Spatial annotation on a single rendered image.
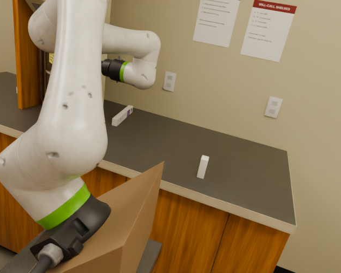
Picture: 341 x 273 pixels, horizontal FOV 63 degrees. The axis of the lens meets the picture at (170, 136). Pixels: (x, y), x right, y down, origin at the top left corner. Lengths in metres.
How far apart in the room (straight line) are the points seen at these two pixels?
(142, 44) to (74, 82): 0.59
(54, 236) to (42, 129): 0.22
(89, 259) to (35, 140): 0.23
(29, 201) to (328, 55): 1.48
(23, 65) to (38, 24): 0.81
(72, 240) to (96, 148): 0.21
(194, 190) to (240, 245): 0.30
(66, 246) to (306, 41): 1.43
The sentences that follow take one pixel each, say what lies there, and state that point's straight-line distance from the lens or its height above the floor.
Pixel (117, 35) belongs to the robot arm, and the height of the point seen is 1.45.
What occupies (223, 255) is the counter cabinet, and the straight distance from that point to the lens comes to 1.29.
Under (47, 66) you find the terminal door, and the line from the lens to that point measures 1.57.
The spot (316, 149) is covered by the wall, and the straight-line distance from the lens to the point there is 1.78.
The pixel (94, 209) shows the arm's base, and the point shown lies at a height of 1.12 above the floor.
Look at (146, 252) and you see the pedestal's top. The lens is 0.83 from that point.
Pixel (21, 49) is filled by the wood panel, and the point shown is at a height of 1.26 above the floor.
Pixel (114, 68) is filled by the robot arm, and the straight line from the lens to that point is 1.22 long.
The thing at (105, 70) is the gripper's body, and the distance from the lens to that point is 1.25.
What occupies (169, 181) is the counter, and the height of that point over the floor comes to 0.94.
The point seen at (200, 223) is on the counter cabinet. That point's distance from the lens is 1.21.
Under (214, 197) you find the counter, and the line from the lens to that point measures 1.10.
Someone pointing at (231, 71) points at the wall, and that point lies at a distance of 1.66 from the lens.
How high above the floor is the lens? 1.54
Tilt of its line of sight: 24 degrees down
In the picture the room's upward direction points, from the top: 11 degrees clockwise
